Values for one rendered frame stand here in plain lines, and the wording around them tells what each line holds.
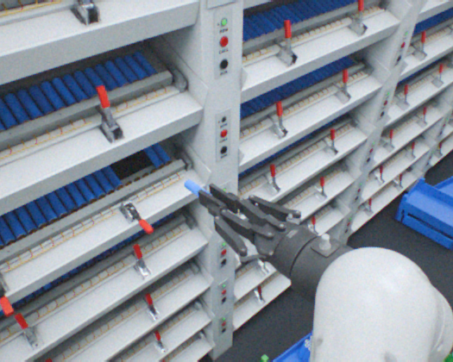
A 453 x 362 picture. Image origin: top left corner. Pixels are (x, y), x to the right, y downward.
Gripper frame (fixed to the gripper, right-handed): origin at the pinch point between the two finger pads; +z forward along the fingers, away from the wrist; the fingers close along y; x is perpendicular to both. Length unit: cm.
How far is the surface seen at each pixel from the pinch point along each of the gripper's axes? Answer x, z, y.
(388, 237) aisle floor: 98, 21, -112
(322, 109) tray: 7, 18, -52
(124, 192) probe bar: 3.3, 19.9, 8.7
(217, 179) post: 8.8, 15.7, -11.7
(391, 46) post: -4, 15, -78
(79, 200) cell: 2.1, 22.8, 16.8
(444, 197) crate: 89, 12, -146
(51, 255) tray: 7.2, 18.1, 26.2
